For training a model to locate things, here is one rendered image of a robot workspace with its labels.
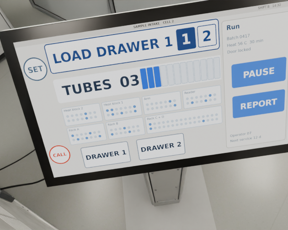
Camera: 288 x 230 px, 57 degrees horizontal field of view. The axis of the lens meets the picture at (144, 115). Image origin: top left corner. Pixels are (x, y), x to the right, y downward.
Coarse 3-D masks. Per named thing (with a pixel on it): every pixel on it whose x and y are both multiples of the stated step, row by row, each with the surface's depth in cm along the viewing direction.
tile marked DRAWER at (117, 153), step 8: (104, 144) 52; (112, 144) 52; (120, 144) 52; (88, 152) 52; (96, 152) 52; (104, 152) 52; (112, 152) 52; (120, 152) 53; (128, 152) 53; (88, 160) 53; (96, 160) 53; (104, 160) 53; (112, 160) 53; (120, 160) 53; (128, 160) 53
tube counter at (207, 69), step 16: (160, 64) 47; (176, 64) 47; (192, 64) 47; (208, 64) 47; (128, 80) 48; (144, 80) 48; (160, 80) 48; (176, 80) 48; (192, 80) 48; (208, 80) 48
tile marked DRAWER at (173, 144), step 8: (160, 136) 52; (168, 136) 52; (176, 136) 52; (136, 144) 52; (144, 144) 52; (152, 144) 52; (160, 144) 52; (168, 144) 52; (176, 144) 52; (184, 144) 52; (144, 152) 53; (152, 152) 53; (160, 152) 53; (168, 152) 53; (176, 152) 53; (184, 152) 53
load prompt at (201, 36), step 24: (192, 24) 45; (216, 24) 45; (48, 48) 45; (72, 48) 45; (96, 48) 46; (120, 48) 46; (144, 48) 46; (168, 48) 46; (192, 48) 46; (216, 48) 46
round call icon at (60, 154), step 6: (60, 144) 51; (66, 144) 51; (48, 150) 52; (54, 150) 52; (60, 150) 52; (66, 150) 52; (54, 156) 52; (60, 156) 52; (66, 156) 52; (54, 162) 53; (60, 162) 53; (66, 162) 53; (72, 162) 53
